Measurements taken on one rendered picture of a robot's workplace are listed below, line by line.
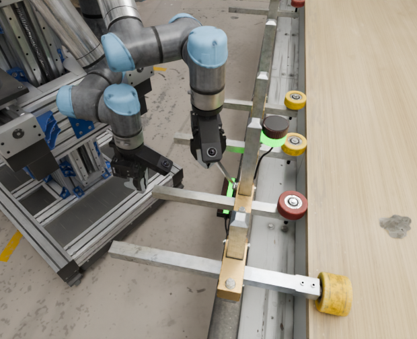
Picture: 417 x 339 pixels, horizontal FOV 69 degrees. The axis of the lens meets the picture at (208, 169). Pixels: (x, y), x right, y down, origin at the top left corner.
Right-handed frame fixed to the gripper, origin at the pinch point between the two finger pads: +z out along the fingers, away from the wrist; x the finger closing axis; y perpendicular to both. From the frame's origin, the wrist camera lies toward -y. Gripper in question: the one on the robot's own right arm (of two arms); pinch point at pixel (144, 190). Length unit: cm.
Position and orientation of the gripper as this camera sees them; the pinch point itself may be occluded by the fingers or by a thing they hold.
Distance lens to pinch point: 96.4
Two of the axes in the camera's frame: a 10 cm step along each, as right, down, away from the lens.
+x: -2.0, 7.2, -6.7
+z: -0.6, 6.7, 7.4
